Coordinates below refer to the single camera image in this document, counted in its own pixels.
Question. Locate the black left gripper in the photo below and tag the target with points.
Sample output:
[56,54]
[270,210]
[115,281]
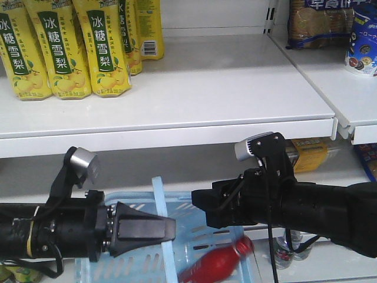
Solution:
[82,228]

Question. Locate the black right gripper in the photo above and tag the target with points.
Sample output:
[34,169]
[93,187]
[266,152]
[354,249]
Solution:
[249,199]

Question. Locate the light blue plastic basket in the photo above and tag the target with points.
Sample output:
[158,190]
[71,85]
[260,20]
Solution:
[150,264]

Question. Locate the red coke bottle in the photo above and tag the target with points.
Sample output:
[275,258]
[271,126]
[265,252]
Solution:
[219,263]

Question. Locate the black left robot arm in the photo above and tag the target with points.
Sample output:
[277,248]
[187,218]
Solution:
[28,230]

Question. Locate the clear cookie box yellow label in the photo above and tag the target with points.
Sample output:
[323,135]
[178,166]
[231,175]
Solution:
[308,154]

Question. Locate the white metal shelf unit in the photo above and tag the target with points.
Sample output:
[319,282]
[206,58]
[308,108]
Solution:
[226,75]

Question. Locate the blue oreo cup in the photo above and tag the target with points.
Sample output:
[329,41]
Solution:
[360,56]

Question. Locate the brown biscuit pack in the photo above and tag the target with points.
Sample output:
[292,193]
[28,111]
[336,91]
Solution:
[317,24]

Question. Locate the yellow pear drink bottle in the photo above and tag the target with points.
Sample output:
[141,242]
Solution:
[60,38]
[21,53]
[108,66]

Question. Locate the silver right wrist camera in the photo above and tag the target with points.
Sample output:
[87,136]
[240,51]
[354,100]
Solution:
[259,146]

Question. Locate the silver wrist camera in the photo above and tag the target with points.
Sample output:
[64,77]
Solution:
[259,146]
[85,164]

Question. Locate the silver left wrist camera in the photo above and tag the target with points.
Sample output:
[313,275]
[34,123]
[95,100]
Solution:
[85,164]

